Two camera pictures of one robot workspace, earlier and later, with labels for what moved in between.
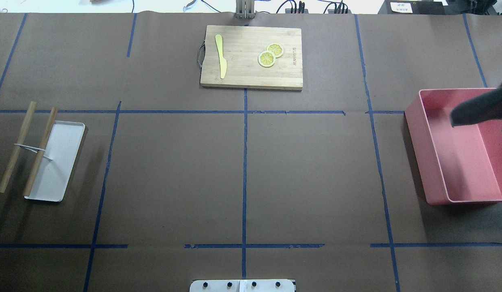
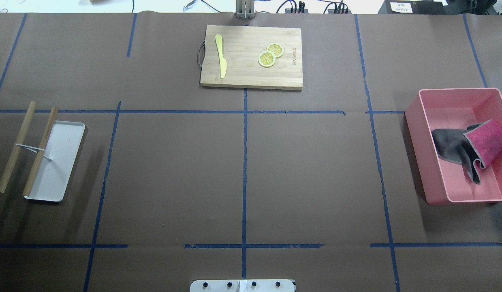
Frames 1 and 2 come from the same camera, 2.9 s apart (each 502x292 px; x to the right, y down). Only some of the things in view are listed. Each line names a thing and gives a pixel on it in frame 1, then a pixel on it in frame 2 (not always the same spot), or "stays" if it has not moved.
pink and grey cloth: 492,105 -> 481,142
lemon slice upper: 276,48 stays
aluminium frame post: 245,9 stays
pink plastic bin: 466,163 stays
